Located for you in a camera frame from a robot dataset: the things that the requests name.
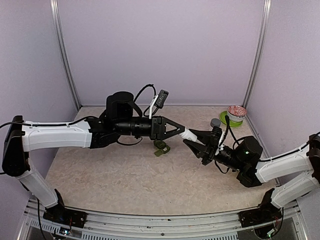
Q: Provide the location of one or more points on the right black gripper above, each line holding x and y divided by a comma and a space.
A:
209, 154

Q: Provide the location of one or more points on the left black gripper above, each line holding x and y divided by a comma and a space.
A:
159, 124

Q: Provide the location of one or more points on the small white pill bottle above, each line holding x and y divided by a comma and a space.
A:
188, 135

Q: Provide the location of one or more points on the green weekly pill organizer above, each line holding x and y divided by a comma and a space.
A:
161, 148

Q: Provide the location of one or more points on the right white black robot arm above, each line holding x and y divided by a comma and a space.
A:
253, 171

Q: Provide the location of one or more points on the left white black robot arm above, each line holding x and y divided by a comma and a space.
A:
122, 117

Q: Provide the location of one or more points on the orange grey-capped supplement bottle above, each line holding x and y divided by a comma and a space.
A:
215, 122

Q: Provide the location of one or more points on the green saucer plate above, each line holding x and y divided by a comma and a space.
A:
234, 124

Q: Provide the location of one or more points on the red patterned white bowl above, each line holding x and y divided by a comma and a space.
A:
236, 113

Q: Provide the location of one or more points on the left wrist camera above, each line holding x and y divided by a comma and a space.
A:
162, 96

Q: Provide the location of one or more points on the front aluminium rail base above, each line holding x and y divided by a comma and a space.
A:
143, 221

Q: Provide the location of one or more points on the right aluminium frame post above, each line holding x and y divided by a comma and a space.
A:
259, 51

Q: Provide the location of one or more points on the aluminium frame post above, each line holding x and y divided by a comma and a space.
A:
259, 51
54, 5

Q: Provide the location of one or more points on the left aluminium frame post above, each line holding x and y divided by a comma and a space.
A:
54, 5

